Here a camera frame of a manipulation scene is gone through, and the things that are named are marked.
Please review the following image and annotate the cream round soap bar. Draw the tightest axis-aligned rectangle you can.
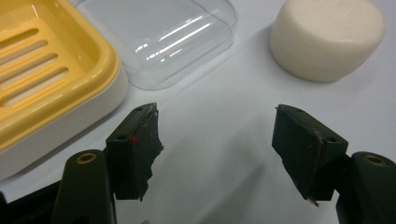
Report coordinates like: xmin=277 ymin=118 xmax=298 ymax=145
xmin=269 ymin=0 xmax=387 ymax=83

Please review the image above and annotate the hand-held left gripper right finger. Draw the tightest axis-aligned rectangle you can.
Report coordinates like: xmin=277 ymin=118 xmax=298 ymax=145
xmin=271 ymin=104 xmax=396 ymax=224

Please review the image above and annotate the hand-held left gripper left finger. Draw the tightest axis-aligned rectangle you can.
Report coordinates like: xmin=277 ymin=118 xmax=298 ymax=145
xmin=50 ymin=102 xmax=164 ymax=224

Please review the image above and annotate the yellow and white soap dish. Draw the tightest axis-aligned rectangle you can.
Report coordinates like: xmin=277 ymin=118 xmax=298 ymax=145
xmin=0 ymin=0 xmax=130 ymax=181

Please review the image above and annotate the clear plastic soap dish lid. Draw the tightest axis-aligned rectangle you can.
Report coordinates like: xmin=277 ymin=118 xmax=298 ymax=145
xmin=67 ymin=0 xmax=239 ymax=91

